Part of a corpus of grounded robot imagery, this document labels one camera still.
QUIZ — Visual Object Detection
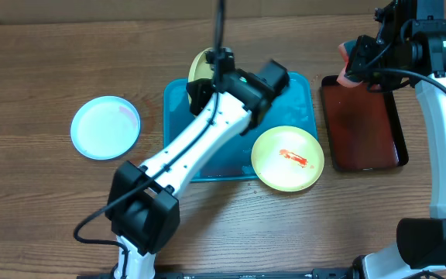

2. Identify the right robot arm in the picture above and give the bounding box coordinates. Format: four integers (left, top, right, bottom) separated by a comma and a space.
345, 0, 446, 279

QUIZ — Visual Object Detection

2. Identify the light blue plate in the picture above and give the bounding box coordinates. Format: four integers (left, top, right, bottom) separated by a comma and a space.
70, 95, 142, 160

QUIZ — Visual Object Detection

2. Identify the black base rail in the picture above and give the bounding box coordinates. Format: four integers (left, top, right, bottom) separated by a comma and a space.
76, 267, 363, 279

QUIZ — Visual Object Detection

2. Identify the teal plastic tray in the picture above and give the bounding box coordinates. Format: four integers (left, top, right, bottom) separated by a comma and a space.
163, 72, 317, 182

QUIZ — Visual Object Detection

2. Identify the black red rectangular tray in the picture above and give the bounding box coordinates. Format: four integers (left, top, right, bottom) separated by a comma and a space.
320, 75, 409, 172

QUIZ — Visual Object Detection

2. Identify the yellow-green plate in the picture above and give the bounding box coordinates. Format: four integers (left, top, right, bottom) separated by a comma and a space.
186, 48, 214, 116
251, 126, 324, 192

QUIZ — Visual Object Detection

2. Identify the dark blue sponge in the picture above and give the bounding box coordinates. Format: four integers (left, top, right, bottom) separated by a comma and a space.
336, 40, 362, 88

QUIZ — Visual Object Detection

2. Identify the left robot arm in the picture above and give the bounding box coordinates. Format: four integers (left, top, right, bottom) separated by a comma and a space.
105, 53, 290, 278

